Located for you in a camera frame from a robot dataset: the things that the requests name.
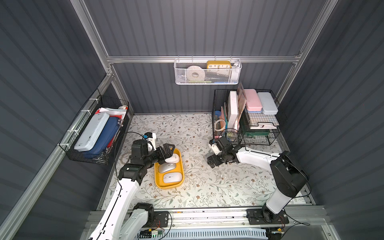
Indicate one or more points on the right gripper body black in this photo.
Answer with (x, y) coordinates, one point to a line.
(217, 157)

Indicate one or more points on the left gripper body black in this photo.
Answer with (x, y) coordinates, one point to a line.
(165, 151)

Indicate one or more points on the white rounded mouse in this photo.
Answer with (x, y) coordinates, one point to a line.
(174, 159)

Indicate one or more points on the silver mouse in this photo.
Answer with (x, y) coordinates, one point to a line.
(166, 167)

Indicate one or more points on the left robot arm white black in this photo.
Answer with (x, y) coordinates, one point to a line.
(112, 225)

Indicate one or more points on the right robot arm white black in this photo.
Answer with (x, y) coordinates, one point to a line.
(289, 179)

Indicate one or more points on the yellow plastic storage box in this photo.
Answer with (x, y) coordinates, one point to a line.
(159, 177)

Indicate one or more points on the white box upright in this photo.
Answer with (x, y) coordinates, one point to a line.
(232, 110)

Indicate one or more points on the navy blue case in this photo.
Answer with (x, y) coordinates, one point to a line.
(107, 135)

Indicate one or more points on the pink pencil case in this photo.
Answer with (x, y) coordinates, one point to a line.
(253, 103)

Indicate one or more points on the white flat case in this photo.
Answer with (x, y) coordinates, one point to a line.
(92, 132)

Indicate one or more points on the light blue pencil case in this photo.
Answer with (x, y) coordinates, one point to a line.
(268, 103)

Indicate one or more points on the white tape roll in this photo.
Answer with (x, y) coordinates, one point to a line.
(195, 74)

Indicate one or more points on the yellow clock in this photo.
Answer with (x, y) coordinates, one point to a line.
(219, 65)

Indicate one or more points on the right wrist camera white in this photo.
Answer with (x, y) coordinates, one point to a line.
(214, 147)

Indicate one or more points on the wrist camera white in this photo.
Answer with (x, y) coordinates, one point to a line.
(214, 147)
(151, 139)

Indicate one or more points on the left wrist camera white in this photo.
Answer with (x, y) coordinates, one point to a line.
(151, 139)

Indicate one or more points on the black wire desk organizer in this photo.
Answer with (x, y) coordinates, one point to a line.
(254, 129)

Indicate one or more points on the black wire side basket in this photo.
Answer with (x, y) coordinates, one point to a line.
(98, 104)

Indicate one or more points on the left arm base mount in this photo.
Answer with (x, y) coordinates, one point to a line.
(158, 219)

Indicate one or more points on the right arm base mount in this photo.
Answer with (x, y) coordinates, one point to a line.
(266, 217)

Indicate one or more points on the white wire wall basket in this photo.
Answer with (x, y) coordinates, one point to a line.
(213, 76)

